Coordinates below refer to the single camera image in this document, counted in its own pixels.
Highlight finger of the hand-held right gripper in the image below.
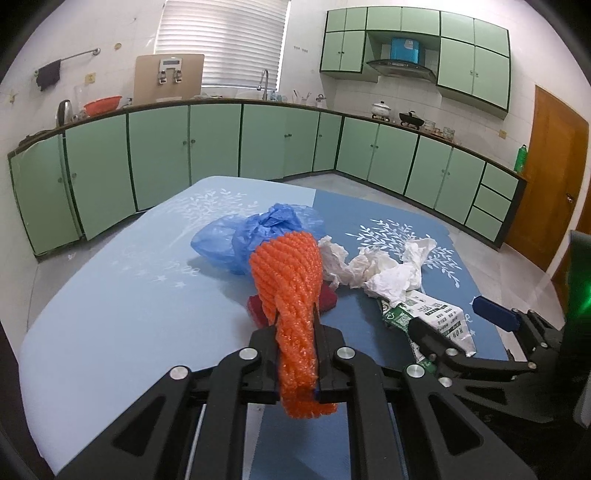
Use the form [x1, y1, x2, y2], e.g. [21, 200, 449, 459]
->
[470, 296, 565, 357]
[408, 318, 468, 376]

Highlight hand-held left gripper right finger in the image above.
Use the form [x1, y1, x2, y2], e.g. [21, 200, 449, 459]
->
[312, 307, 539, 480]

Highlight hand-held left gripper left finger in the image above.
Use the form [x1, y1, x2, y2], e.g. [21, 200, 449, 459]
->
[54, 323, 282, 480]

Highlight white green milk carton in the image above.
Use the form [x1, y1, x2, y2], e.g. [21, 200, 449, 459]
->
[374, 289, 476, 376]

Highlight orange foam fruit net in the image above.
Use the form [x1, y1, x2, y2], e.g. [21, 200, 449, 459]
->
[249, 232, 338, 420]

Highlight maroon sponge cloth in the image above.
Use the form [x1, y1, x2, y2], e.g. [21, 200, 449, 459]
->
[246, 283, 338, 329]

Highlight crumpled white tissue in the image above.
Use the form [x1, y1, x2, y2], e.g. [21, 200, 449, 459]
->
[318, 235, 437, 306]

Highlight blue plastic bag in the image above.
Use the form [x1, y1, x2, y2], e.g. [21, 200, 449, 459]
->
[190, 202, 327, 276]

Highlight brown wooden door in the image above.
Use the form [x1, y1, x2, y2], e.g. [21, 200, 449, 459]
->
[503, 85, 590, 273]

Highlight blue printed tablecloth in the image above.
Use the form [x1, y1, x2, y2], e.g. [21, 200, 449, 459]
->
[18, 175, 509, 480]

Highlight green lower kitchen cabinets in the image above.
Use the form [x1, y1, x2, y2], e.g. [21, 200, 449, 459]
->
[7, 99, 527, 257]

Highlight green kitchen cabinets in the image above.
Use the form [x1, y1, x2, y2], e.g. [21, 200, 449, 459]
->
[319, 6, 513, 123]
[7, 99, 527, 257]

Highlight green upper kitchen cabinets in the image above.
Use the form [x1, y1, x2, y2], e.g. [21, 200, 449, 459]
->
[319, 6, 513, 123]

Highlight range hood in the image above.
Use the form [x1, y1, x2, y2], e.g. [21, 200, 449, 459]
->
[366, 58, 437, 84]

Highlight wooden cutting board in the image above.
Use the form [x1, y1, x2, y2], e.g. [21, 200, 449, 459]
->
[133, 54, 205, 105]

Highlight red plastic basin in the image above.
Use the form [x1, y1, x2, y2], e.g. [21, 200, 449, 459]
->
[83, 95, 123, 116]

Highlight white window blind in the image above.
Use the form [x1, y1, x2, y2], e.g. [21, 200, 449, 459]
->
[154, 0, 292, 91]

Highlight dark hanging towel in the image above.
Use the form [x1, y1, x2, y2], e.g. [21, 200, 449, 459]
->
[36, 59, 62, 92]

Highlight metal towel rail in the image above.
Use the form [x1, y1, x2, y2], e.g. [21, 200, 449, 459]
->
[34, 47, 101, 77]

